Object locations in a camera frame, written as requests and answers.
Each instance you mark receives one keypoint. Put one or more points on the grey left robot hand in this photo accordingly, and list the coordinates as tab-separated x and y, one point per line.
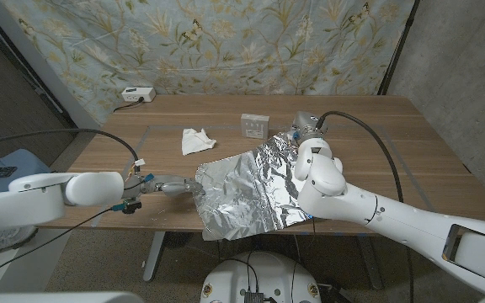
174	186

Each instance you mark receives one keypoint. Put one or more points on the grey white sneaker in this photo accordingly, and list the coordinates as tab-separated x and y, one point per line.
2	245

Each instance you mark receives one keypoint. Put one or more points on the white power strip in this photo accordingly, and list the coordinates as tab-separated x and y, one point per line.
138	94

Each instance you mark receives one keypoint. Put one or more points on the floral printed backdrop cloth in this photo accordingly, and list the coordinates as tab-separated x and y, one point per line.
225	50

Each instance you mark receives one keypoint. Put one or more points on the grey door frame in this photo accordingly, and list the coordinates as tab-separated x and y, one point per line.
36	59

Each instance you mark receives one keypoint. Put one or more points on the small grey torso module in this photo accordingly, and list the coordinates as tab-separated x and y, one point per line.
253	297

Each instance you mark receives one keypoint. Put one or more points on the black round object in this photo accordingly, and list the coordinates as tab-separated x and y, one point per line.
178	240

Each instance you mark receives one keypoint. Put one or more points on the crumpled white napkin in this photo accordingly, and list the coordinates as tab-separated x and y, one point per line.
196	142

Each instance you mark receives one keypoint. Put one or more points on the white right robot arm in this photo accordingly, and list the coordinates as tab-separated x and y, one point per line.
394	219

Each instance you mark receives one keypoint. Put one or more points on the grey metal table leg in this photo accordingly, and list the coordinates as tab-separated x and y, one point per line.
153	256
369	263

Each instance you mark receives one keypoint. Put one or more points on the small grey box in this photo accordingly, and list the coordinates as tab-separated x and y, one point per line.
254	126

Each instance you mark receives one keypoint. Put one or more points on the black backdrop stand pole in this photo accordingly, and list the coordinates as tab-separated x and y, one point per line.
398	48

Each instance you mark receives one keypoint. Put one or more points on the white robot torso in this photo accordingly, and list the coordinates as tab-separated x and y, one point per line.
268	273

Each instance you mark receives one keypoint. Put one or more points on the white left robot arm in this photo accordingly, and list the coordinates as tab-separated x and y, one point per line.
36	198

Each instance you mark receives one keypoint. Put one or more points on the crinkled aluminum foil sheet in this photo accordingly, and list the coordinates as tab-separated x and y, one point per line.
242	193

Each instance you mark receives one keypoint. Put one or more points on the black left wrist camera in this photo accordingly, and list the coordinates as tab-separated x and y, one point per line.
131	207

